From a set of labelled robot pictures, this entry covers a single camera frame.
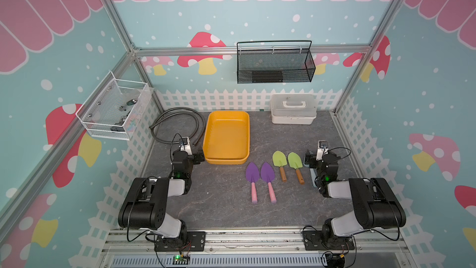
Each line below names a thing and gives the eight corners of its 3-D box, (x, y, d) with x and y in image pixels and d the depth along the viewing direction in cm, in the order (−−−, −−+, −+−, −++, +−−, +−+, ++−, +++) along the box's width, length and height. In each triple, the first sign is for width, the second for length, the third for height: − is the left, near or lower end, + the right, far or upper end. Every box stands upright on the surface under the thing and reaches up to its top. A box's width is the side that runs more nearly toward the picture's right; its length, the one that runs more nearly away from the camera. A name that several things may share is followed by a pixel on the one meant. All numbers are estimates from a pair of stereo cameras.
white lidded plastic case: (271, 126, 116) (274, 111, 106) (269, 109, 126) (271, 93, 115) (314, 126, 116) (321, 111, 106) (309, 109, 126) (315, 93, 115)
